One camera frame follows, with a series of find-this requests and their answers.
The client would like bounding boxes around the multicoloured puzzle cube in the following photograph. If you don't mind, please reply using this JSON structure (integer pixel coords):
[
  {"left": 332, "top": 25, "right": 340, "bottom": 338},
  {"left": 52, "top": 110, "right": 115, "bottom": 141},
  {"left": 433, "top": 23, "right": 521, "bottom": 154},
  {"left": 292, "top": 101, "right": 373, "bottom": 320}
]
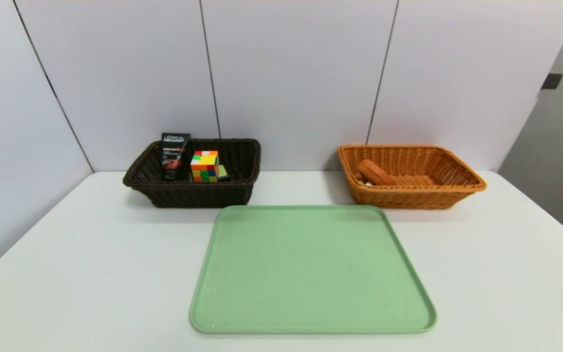
[{"left": 190, "top": 150, "right": 220, "bottom": 183}]

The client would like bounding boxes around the toy waffle with cream fruit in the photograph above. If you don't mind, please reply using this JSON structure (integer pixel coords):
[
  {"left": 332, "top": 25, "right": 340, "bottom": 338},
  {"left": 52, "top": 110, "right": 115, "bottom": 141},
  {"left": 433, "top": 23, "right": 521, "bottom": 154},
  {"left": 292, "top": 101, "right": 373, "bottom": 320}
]
[{"left": 357, "top": 159, "right": 399, "bottom": 187}]

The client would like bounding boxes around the dark tube with red label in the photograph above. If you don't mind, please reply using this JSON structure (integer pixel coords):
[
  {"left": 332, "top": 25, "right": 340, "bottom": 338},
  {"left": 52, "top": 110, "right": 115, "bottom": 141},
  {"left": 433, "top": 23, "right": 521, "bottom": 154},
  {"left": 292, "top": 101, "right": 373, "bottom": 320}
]
[{"left": 160, "top": 132, "right": 191, "bottom": 181}]

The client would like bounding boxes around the dark brown wicker basket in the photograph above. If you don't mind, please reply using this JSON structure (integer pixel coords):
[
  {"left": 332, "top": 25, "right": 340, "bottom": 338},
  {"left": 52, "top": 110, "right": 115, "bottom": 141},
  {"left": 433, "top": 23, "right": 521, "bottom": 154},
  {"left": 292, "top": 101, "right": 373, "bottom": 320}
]
[{"left": 123, "top": 138, "right": 261, "bottom": 209}]

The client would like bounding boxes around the orange wicker basket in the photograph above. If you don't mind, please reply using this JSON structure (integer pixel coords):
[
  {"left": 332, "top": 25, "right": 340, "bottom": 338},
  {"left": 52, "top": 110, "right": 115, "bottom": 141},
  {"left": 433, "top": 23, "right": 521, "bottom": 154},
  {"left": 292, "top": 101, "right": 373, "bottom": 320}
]
[{"left": 337, "top": 144, "right": 487, "bottom": 210}]

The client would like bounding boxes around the light green plastic tray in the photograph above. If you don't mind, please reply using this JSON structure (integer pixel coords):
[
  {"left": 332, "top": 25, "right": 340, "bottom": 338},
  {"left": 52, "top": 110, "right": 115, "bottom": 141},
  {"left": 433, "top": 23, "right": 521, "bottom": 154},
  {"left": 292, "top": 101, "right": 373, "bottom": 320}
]
[{"left": 189, "top": 204, "right": 437, "bottom": 335}]

